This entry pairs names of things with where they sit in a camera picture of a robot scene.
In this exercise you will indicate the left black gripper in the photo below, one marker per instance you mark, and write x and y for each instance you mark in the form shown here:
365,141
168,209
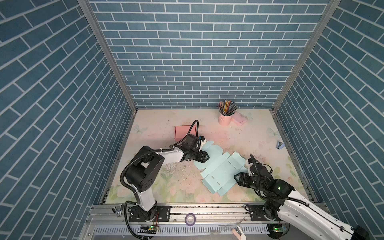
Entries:
202,156

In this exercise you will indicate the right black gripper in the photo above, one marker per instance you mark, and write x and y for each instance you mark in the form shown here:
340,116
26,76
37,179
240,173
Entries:
242,179

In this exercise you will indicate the light blue paper box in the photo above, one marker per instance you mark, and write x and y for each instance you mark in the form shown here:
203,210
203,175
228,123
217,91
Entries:
219,170

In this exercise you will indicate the pink paper box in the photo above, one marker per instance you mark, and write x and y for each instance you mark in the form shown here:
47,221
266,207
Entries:
182,131

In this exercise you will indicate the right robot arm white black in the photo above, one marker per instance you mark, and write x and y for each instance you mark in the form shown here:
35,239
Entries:
282,202

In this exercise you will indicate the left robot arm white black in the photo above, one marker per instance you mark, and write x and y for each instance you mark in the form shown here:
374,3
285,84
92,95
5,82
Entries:
140,173

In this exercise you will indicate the pink metal pencil cup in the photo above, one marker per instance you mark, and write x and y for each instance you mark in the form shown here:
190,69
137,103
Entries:
224,120

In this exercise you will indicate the small blue clip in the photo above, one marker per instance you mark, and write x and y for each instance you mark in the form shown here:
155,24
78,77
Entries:
280,145

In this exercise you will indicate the pink pencil case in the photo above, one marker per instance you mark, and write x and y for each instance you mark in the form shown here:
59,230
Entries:
239,119

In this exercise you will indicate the coloured pencils bundle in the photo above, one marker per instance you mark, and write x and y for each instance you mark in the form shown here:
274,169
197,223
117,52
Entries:
227,107

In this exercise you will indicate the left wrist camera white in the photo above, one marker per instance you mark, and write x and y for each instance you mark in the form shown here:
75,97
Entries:
201,141

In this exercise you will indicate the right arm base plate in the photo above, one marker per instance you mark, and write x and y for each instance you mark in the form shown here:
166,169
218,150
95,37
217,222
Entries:
265,212

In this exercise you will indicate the white tool on rail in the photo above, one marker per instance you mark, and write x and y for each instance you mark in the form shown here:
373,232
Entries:
236,230

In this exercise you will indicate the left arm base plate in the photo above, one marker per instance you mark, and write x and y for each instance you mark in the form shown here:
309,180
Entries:
155,214

